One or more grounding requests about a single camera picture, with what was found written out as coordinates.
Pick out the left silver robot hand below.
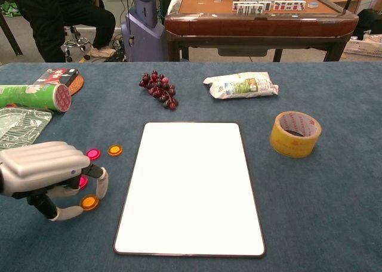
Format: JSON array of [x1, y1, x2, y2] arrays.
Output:
[[0, 140, 109, 222]]

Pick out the orange chip disc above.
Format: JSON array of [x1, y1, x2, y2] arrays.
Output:
[[107, 144, 124, 157], [79, 194, 100, 212]]

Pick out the white rectangular board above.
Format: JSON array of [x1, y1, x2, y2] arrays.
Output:
[[113, 122, 266, 258]]

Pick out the green dustpan in plastic wrap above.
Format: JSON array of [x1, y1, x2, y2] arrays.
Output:
[[0, 106, 53, 150]]

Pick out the green chips can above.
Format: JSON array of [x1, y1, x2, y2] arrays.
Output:
[[0, 83, 72, 114]]

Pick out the round woven coaster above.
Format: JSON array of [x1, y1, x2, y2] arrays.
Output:
[[67, 73, 85, 97]]

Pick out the red black printed box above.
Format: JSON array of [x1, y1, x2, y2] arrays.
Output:
[[32, 68, 80, 88]]

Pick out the chrome swivel stool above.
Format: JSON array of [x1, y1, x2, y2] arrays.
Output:
[[61, 24, 92, 63]]

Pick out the standing person in black trousers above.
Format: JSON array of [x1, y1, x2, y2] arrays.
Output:
[[8, 0, 67, 63]]

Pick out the dark red grape bunch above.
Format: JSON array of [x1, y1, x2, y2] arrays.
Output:
[[138, 70, 179, 111]]

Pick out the seated person in black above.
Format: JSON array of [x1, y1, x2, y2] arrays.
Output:
[[55, 0, 116, 58]]

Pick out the white green snack bag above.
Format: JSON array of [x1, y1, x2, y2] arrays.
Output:
[[202, 71, 279, 100]]

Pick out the yellow packing tape roll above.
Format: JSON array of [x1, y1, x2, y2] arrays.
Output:
[[269, 110, 322, 159]]

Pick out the brown mahjong table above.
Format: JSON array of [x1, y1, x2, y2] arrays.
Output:
[[164, 0, 360, 63]]

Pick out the mahjong tile row black faces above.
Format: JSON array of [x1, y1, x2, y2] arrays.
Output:
[[232, 1, 273, 16]]

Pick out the blue table cloth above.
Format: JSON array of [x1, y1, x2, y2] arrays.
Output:
[[0, 61, 382, 272]]

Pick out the mahjong tile row red faces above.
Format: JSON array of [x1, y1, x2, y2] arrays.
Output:
[[272, 0, 307, 11]]

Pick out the white plastic basket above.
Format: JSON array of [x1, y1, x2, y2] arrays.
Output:
[[343, 36, 382, 58]]

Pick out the black bag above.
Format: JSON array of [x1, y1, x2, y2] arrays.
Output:
[[353, 8, 382, 42]]

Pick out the tangled black cables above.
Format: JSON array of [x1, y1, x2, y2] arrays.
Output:
[[103, 36, 129, 63]]

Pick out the pendant cable on pedestal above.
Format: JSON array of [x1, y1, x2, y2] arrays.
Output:
[[125, 0, 135, 48]]

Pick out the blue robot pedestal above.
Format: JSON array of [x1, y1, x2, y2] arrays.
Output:
[[121, 0, 167, 63]]

